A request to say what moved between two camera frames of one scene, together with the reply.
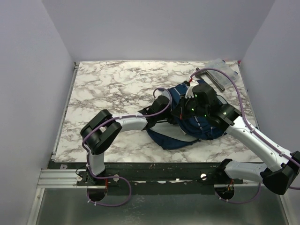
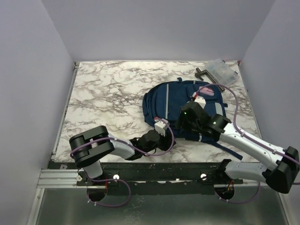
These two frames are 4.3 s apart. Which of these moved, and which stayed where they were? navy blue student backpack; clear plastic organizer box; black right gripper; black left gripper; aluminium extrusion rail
Moved: black right gripper; navy blue student backpack; black left gripper
Stayed: clear plastic organizer box; aluminium extrusion rail
